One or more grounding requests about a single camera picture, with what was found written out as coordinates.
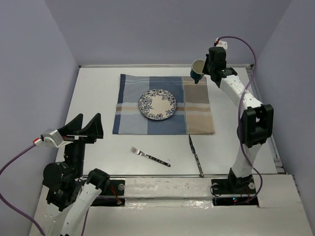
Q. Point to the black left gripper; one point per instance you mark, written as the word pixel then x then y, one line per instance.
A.
pixel 94 128

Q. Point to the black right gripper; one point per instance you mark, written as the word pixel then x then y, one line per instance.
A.
pixel 204 69

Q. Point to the teal mug cream inside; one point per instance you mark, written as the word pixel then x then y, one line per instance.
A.
pixel 196 72

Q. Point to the silver fork patterned handle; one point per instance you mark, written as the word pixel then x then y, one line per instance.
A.
pixel 141 153

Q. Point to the blue beige checked placemat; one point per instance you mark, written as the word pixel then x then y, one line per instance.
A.
pixel 192 117

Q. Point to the blue floral ceramic plate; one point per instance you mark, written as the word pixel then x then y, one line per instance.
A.
pixel 157 104

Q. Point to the silver knife patterned handle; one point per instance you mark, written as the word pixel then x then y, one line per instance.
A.
pixel 196 157

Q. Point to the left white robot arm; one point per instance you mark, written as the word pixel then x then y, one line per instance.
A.
pixel 69 197

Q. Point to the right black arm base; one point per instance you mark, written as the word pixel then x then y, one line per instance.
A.
pixel 224 195

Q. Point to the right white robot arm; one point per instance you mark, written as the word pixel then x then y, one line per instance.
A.
pixel 255 120

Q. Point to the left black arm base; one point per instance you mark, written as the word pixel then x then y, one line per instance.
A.
pixel 113 196

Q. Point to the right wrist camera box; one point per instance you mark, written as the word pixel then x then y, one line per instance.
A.
pixel 220 43

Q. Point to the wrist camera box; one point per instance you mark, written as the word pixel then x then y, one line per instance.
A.
pixel 220 43
pixel 52 138

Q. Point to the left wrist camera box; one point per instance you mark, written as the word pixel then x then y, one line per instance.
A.
pixel 52 138

